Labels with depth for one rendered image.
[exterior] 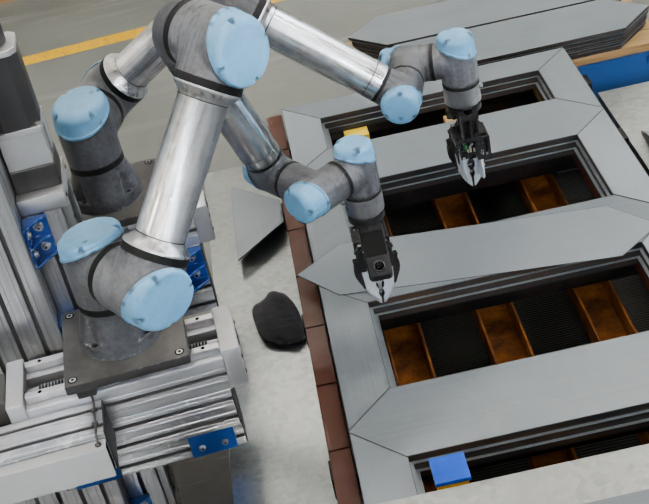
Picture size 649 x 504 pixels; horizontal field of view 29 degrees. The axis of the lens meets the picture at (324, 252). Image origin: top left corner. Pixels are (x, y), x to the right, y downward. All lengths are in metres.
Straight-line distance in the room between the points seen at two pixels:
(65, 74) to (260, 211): 2.83
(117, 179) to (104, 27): 3.59
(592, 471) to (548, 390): 0.43
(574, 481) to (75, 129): 1.26
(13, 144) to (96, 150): 0.31
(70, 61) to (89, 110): 3.37
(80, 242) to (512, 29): 1.66
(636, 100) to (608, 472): 1.59
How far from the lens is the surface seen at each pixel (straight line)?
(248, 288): 2.92
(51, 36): 6.25
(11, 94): 2.27
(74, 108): 2.59
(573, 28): 3.42
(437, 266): 2.57
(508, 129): 2.99
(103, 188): 2.63
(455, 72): 2.52
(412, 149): 2.96
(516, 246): 2.60
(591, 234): 2.61
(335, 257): 2.65
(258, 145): 2.29
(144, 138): 5.10
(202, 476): 3.18
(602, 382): 2.27
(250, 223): 3.07
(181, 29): 2.04
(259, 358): 2.72
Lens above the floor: 2.39
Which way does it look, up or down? 35 degrees down
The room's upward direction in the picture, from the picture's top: 12 degrees counter-clockwise
